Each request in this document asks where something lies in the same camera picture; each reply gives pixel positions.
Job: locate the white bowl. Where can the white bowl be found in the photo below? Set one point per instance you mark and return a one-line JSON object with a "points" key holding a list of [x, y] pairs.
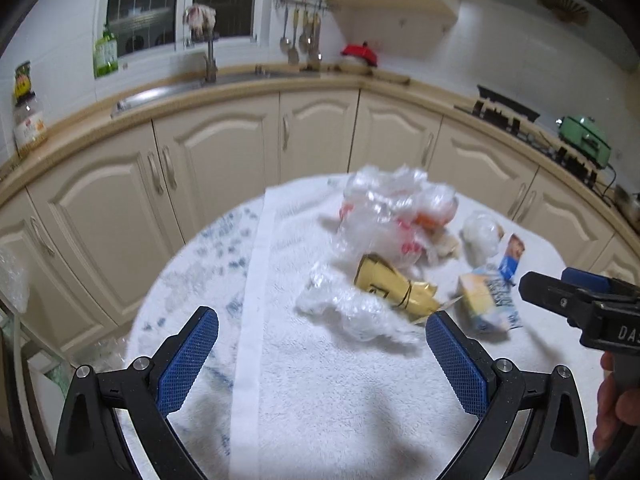
{"points": [[352, 66]]}

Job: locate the small jar yellow label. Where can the small jar yellow label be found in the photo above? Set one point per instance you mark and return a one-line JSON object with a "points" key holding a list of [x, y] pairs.
{"points": [[22, 85]]}

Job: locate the steel skimmer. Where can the steel skimmer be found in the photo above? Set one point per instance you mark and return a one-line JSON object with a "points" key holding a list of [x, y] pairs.
{"points": [[304, 40]]}

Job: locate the steel spatula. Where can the steel spatula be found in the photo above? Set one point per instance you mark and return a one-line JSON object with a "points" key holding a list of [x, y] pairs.
{"points": [[293, 55]]}

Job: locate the translucent plastic bag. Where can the translucent plastic bag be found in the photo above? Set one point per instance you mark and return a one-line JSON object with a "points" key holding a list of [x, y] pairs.
{"points": [[12, 275]]}

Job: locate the blue yellow snack packet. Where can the blue yellow snack packet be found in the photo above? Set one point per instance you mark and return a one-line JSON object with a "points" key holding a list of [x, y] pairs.
{"points": [[487, 305]]}

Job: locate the black induction cooker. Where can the black induction cooker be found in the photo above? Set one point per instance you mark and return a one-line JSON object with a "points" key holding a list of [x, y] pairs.
{"points": [[505, 100]]}

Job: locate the steel sink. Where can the steel sink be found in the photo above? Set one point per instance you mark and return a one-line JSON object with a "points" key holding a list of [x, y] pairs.
{"points": [[165, 91]]}

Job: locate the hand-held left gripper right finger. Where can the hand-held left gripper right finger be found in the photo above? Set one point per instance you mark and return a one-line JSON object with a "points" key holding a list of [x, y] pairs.
{"points": [[455, 360]]}

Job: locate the steel ladle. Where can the steel ladle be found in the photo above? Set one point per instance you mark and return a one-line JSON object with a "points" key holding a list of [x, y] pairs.
{"points": [[284, 42]]}

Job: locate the person's right hand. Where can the person's right hand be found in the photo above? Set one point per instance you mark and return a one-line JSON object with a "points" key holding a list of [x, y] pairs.
{"points": [[606, 400]]}

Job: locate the clear plastic wrap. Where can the clear plastic wrap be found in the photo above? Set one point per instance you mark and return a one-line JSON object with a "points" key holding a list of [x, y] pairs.
{"points": [[350, 310]]}

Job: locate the clear plastic bag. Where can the clear plastic bag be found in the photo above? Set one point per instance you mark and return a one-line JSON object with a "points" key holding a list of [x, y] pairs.
{"points": [[385, 210]]}

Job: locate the blue snack wrapper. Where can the blue snack wrapper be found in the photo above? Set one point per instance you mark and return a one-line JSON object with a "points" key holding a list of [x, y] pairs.
{"points": [[512, 260]]}

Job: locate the blue-patterned white tablecloth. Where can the blue-patterned white tablecloth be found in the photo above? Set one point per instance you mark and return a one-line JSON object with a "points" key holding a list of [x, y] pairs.
{"points": [[200, 260]]}

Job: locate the kitchen window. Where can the kitchen window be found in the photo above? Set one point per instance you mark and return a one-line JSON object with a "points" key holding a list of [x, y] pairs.
{"points": [[145, 0]]}

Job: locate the clear jar white label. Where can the clear jar white label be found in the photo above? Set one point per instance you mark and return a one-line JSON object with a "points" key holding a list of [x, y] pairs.
{"points": [[30, 130]]}

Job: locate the green dish soap bottle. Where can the green dish soap bottle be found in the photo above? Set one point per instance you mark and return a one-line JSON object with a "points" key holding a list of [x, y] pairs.
{"points": [[106, 55]]}

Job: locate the white terry towel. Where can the white terry towel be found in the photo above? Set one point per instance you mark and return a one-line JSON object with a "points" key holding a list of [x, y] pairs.
{"points": [[325, 385]]}

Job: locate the black gas stove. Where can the black gas stove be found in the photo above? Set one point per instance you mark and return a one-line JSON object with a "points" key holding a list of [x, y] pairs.
{"points": [[492, 115]]}

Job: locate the steel faucet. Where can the steel faucet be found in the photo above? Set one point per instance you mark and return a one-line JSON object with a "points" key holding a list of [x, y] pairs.
{"points": [[210, 62]]}

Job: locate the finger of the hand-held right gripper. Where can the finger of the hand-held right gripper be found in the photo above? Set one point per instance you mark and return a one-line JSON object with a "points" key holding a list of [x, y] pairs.
{"points": [[545, 291], [587, 280]]}

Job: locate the steel pot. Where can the steel pot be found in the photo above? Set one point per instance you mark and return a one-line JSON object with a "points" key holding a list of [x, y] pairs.
{"points": [[631, 200]]}

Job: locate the cream base cabinets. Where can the cream base cabinets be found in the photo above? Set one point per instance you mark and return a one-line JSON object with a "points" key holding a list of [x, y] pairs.
{"points": [[100, 210]]}

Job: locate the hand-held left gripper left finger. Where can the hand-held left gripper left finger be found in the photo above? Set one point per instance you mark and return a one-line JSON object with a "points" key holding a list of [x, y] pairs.
{"points": [[190, 360]]}

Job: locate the brown food scrap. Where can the brown food scrap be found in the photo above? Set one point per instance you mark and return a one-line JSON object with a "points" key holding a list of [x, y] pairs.
{"points": [[447, 246]]}

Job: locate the steel spoon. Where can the steel spoon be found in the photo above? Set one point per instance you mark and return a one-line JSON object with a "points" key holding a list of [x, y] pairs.
{"points": [[315, 52]]}

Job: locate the gold foil bag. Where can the gold foil bag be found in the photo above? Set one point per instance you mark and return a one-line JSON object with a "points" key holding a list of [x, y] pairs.
{"points": [[385, 280]]}

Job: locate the beige stone countertop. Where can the beige stone countertop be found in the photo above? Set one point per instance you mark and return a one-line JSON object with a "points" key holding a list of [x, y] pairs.
{"points": [[75, 125]]}

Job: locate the green electric pot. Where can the green electric pot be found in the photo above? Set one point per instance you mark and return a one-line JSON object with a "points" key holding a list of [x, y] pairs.
{"points": [[585, 135]]}

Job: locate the white crumpled plastic ball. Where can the white crumpled plastic ball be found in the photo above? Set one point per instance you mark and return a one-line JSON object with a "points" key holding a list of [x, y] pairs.
{"points": [[480, 235]]}

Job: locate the red pot lid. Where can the red pot lid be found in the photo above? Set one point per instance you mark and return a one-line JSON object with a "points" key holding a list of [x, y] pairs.
{"points": [[357, 51]]}

